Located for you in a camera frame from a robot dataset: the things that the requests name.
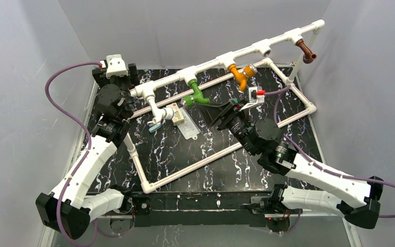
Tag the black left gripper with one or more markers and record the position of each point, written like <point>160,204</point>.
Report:
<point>133,81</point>

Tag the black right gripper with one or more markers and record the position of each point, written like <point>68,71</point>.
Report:
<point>211,114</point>

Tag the green water faucet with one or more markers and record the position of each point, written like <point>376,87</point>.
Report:
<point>195,98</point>

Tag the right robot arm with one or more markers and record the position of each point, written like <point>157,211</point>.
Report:
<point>335,192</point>

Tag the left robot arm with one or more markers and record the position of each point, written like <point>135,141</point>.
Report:
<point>67,209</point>

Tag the white water faucet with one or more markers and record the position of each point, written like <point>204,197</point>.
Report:
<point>159,114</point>

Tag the orange water faucet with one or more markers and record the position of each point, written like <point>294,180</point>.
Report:
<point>242,77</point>

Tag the brown water faucet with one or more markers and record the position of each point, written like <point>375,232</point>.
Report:
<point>308,55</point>

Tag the small cardboard box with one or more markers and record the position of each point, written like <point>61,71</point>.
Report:
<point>178,118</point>

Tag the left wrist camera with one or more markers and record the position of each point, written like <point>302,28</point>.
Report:
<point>115,66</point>

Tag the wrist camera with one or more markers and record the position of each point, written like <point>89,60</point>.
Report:
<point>256,97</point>
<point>115,66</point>

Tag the aluminium table frame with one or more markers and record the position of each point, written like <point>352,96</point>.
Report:
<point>161,153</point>

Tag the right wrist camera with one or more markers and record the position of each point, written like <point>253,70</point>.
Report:
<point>256,97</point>

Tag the light blue faucet handle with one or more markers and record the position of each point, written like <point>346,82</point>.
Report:
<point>154,127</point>

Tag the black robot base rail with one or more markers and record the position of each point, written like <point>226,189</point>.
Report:
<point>197,208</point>

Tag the white PVC pipe frame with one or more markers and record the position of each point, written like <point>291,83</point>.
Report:
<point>308,33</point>

